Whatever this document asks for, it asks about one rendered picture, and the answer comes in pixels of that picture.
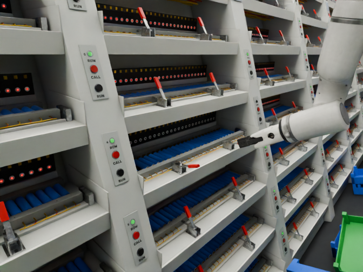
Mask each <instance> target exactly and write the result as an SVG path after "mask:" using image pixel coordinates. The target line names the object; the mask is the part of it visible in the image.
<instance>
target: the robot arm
mask: <svg viewBox="0 0 363 272"><path fill-rule="evenodd" d="M362 54H363V0H336V3H335V6H334V9H333V13H332V17H331V20H330V23H329V26H328V29H327V32H326V36H325V39H324V43H323V45H322V49H321V53H320V56H319V60H318V64H317V73H318V75H319V82H318V88H317V92H316V95H315V99H314V103H313V105H312V107H311V108H309V109H306V110H303V111H300V112H297V113H294V114H290V115H287V116H285V117H283V118H282V119H280V120H279V124H277V125H274V126H271V127H268V128H265V129H263V130H261V131H258V132H256V133H254V134H252V135H251V136H250V135H249V136H246V137H243V138H240V139H238V140H237V142H238V145H239V148H243V147H247V146H250V145H254V144H255V145H254V148H255V149H257V148H261V147H264V146H268V145H271V144H275V143H278V142H281V141H284V140H285V141H286V142H290V143H294V142H298V141H303V140H307V139H311V138H316V137H320V136H323V135H328V134H332V133H337V132H341V131H345V130H348V129H349V125H350V123H349V116H348V113H347V110H346V108H345V106H344V102H345V100H346V97H347V95H348V93H349V90H350V88H351V85H352V82H353V78H354V74H355V71H356V69H357V66H358V64H359V61H360V58H361V56H362Z"/></svg>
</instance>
